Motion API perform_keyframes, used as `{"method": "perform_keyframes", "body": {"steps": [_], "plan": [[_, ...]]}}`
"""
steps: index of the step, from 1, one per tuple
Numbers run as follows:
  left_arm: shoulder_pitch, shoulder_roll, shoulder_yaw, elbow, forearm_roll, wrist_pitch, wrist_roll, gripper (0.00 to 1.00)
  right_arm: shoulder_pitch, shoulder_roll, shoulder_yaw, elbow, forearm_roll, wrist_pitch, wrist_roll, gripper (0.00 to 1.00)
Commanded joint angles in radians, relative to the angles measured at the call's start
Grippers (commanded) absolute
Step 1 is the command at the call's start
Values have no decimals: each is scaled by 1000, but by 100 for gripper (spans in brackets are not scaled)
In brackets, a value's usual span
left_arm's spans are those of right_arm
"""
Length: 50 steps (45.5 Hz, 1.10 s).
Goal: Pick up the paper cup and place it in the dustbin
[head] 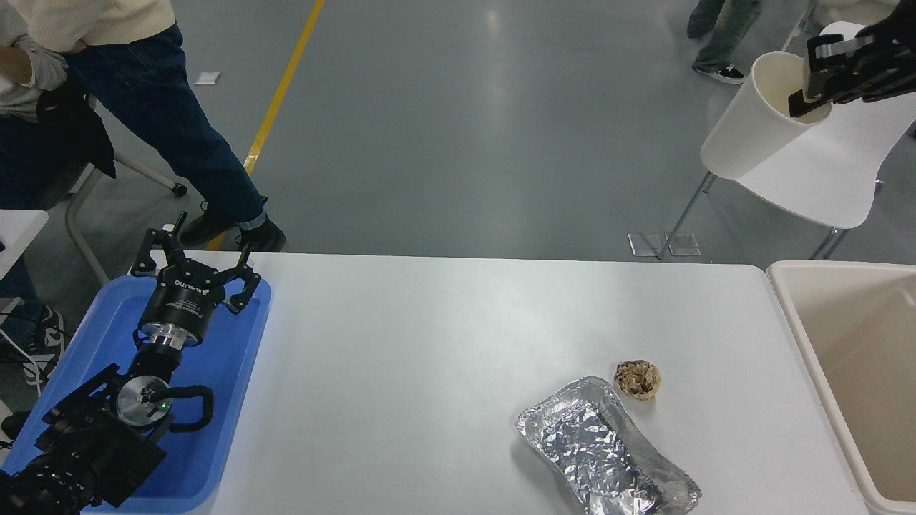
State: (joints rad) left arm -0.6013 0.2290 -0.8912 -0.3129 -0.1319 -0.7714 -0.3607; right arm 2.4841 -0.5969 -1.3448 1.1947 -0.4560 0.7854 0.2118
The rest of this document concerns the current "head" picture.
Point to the walking person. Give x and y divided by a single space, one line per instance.
730 36

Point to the white paper scrap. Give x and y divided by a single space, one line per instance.
206 79

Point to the blue plastic tray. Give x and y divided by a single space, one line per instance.
215 372

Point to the small white side table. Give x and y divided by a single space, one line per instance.
18 229

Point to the chair leg with caster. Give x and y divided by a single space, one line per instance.
798 25

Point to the seated person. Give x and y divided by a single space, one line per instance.
14 143

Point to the large pale bin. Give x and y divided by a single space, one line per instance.
859 343

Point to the grey metal chair frame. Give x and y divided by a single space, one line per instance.
75 214

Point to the standing person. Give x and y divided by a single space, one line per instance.
157 107

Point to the clear floor plates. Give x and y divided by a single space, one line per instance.
644 243

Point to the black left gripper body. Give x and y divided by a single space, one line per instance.
179 304

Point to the crumpled foil tray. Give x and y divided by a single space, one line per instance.
601 450

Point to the white plastic chair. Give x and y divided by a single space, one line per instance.
837 172

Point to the crumpled tan paper ball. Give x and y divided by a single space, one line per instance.
637 379

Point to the white paper cup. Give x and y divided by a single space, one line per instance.
751 129

